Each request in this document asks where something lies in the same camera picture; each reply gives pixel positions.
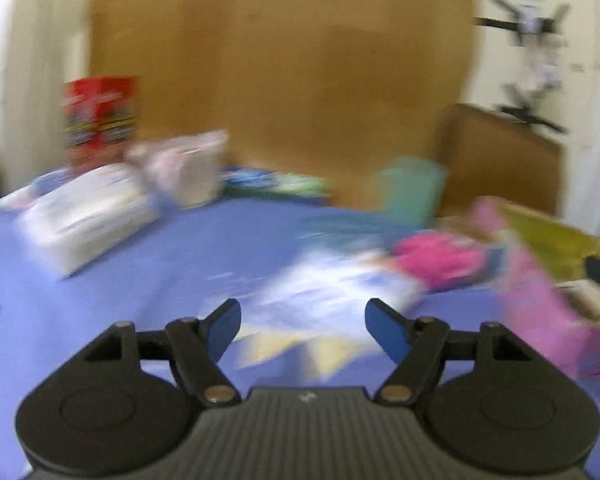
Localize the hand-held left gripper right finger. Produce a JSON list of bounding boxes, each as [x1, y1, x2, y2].
[[364, 298, 532, 405]]

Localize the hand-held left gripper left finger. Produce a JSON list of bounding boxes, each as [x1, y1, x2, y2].
[[82, 298, 242, 405]]

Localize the white blue packet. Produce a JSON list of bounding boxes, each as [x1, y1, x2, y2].
[[258, 249, 427, 337]]

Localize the pink packet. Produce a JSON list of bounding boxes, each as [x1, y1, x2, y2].
[[393, 231, 507, 293]]

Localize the pink tin box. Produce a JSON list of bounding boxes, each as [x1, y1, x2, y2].
[[470, 196, 600, 382]]

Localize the blue tablecloth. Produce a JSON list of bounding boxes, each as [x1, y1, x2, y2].
[[0, 170, 600, 480]]

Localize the green plastic cup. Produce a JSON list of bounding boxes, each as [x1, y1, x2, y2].
[[377, 156, 449, 227]]

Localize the toothpaste box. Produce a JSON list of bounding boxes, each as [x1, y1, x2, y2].
[[222, 167, 332, 204]]

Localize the plastic-wrapped paper cups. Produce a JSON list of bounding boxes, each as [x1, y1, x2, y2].
[[126, 130, 230, 210]]

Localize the white tissue pack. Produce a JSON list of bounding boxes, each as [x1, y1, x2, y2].
[[22, 162, 162, 279]]

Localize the red snack box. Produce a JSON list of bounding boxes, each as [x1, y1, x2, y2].
[[62, 76, 140, 171]]

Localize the wooden board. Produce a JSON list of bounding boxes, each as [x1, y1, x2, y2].
[[87, 0, 482, 209]]

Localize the black wall bracket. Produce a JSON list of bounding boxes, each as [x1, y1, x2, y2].
[[472, 0, 575, 134]]

